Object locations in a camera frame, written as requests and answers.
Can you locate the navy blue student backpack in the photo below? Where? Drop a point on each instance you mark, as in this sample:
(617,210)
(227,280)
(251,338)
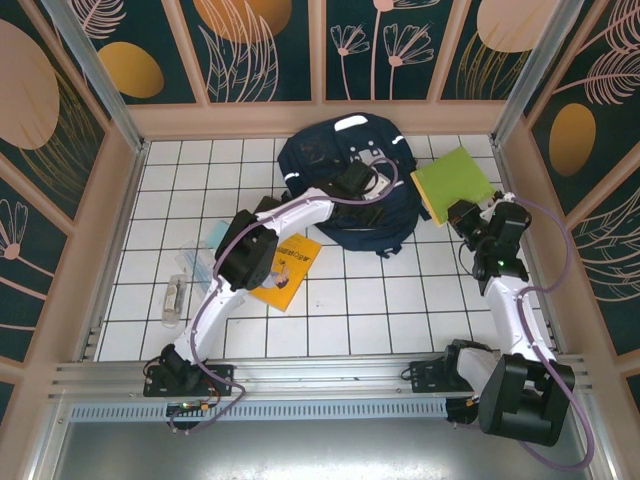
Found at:
(325,150)

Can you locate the green book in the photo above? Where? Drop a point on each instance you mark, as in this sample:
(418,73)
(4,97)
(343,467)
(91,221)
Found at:
(455,180)

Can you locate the yellow illustrated book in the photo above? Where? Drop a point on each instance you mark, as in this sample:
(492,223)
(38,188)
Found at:
(290,280)

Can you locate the light teal notebook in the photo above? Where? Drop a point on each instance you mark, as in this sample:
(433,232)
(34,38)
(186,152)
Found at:
(218,234)

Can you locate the clear pencil case blue pens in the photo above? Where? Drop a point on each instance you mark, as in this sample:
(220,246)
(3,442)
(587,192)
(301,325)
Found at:
(197,265)

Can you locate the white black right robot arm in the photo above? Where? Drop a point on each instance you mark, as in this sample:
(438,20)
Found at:
(520,400)

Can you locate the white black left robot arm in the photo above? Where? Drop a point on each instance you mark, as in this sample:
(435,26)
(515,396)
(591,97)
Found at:
(245,255)

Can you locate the small clear plastic box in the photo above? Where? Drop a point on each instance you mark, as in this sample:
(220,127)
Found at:
(175,300)

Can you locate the cream circle gold lines panel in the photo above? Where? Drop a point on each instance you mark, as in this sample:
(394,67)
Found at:
(500,25)

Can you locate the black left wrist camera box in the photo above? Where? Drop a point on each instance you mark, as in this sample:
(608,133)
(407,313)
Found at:
(360,180)

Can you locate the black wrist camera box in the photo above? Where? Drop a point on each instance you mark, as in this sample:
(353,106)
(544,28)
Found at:
(512,225)
(360,180)

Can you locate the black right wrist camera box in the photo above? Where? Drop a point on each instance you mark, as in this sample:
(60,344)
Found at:
(512,225)

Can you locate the aluminium side rail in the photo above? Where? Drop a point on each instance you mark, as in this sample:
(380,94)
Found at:
(502,170)
(136,170)

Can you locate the pink leaf outline wall panel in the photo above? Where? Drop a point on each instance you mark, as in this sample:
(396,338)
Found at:
(610,260)

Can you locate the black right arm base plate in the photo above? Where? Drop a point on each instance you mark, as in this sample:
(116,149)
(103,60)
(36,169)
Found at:
(425,377)

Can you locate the pink flowers wall panel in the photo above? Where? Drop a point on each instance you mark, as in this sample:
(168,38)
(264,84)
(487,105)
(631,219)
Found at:
(380,75)

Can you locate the yellow oval leaf wall panel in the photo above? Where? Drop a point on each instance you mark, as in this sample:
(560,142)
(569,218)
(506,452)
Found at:
(572,140)

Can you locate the aluminium front rail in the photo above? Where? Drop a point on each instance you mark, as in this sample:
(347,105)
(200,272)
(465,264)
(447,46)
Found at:
(325,375)

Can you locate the aluminium corner post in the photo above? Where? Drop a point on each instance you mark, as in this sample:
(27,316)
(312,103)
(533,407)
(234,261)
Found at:
(535,70)
(95,75)

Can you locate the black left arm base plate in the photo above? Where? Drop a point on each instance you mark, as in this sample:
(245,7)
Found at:
(220,380)

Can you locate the orange circle leaf wall panel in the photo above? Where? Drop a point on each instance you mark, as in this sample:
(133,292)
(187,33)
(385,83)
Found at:
(240,20)

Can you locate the grey metal base plate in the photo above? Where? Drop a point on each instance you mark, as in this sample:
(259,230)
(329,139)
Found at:
(300,450)

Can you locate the yellow oval feather wall panel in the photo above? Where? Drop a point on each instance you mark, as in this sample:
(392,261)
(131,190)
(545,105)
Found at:
(130,70)

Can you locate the single pink flower wall panel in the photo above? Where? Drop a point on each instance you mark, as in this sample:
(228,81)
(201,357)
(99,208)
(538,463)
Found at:
(20,280)

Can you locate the large cream circle wall panel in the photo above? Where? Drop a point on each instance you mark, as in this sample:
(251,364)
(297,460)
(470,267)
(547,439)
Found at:
(25,90)

